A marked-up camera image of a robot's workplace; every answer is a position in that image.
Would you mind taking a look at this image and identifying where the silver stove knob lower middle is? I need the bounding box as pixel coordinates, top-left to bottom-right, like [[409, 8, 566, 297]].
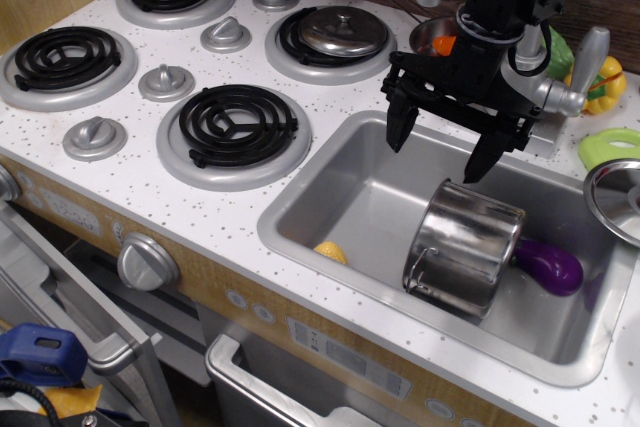
[[138, 64, 195, 102]]

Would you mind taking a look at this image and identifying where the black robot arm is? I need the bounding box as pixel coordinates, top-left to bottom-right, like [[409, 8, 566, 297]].
[[381, 0, 566, 183]]

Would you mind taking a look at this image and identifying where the yellow toy bell pepper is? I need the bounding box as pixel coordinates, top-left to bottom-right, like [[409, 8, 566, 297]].
[[582, 56, 627, 115]]

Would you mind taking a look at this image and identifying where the stainless steel pot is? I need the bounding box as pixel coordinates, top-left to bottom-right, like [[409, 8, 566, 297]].
[[402, 179, 525, 318]]

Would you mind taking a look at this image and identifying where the grey sink basin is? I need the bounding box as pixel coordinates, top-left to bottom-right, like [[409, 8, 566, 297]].
[[258, 111, 639, 387]]

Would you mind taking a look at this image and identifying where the silver toy faucet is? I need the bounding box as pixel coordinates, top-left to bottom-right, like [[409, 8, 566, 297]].
[[416, 0, 586, 159]]

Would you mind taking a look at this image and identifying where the black coil burner far left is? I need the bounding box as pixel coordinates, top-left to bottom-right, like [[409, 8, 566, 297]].
[[14, 27, 122, 91]]

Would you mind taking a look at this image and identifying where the silver dial at left edge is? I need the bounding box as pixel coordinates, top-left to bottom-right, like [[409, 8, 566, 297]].
[[0, 165, 22, 201]]

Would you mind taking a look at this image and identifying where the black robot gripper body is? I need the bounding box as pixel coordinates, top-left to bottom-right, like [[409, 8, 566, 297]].
[[381, 14, 541, 152]]

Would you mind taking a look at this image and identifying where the large silver oven dial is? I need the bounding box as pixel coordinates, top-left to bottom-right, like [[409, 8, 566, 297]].
[[117, 232, 180, 292]]

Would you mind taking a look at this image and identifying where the yellow toy corn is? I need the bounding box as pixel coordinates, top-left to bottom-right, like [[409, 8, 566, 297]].
[[314, 241, 348, 265]]

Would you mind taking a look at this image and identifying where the black coil burner front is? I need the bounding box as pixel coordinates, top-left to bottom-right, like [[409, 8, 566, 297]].
[[178, 84, 299, 168]]

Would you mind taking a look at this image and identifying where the black cable bottom left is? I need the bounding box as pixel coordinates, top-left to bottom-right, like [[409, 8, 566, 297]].
[[0, 379, 64, 427]]

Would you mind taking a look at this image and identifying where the green toy vegetable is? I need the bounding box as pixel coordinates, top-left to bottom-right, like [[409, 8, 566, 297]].
[[547, 27, 575, 80]]

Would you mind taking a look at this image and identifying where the small steel saucepan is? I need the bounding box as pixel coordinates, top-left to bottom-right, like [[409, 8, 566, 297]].
[[390, 0, 458, 57]]

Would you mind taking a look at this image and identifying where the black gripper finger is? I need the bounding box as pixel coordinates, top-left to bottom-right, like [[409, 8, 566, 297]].
[[386, 88, 418, 152], [464, 132, 509, 183]]

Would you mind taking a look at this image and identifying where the purple toy eggplant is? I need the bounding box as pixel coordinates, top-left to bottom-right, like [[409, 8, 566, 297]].
[[512, 239, 584, 297]]

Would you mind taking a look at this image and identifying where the steel pot lid on burner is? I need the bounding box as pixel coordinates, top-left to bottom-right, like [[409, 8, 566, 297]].
[[298, 6, 388, 58]]

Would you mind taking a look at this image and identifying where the silver stove knob upper middle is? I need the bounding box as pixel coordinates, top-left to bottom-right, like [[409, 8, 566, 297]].
[[200, 16, 252, 54]]

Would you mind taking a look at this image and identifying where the light green toy ring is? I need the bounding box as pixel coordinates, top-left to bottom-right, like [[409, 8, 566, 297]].
[[578, 128, 640, 173]]

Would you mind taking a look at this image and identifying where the silver faucet lever handle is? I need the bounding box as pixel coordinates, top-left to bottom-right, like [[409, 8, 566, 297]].
[[570, 26, 610, 96]]

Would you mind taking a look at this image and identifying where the black coil burner back right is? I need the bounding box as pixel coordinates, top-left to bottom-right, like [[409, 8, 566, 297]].
[[277, 7, 387, 67]]

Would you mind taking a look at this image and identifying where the silver oven door handle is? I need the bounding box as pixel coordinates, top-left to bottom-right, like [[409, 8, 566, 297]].
[[1, 202, 154, 376]]

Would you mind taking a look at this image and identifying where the steel bowl at right edge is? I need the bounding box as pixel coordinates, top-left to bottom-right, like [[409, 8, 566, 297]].
[[583, 159, 639, 247]]

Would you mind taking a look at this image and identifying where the silver stove knob bottom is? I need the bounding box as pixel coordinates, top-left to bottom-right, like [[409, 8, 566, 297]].
[[62, 116, 128, 162]]

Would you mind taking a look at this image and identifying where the yellow cloth piece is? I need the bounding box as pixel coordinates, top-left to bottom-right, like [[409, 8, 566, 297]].
[[44, 385, 102, 419]]

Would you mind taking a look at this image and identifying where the silver dishwasher door handle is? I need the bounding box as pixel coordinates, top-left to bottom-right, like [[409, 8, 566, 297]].
[[205, 334, 377, 426]]

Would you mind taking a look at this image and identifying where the orange toy carrot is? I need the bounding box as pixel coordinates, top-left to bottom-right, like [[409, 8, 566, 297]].
[[431, 35, 457, 57]]

